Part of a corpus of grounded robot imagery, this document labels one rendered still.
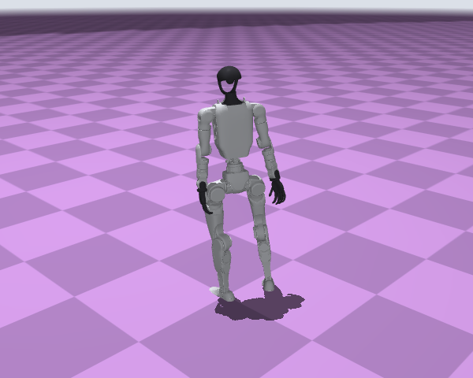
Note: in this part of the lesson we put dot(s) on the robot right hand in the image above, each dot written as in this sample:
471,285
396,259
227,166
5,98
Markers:
278,188

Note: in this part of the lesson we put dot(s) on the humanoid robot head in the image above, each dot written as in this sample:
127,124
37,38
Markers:
230,74

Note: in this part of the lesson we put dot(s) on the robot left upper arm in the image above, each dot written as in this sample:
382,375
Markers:
205,116

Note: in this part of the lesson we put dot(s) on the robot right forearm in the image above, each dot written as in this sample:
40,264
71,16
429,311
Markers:
270,162

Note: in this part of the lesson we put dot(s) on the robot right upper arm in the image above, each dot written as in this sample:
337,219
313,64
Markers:
259,113

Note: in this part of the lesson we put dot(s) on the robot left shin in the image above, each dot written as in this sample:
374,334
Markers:
222,262

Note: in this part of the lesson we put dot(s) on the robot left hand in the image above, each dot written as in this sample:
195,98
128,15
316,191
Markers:
202,189

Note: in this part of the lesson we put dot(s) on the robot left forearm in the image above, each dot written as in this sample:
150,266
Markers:
202,167

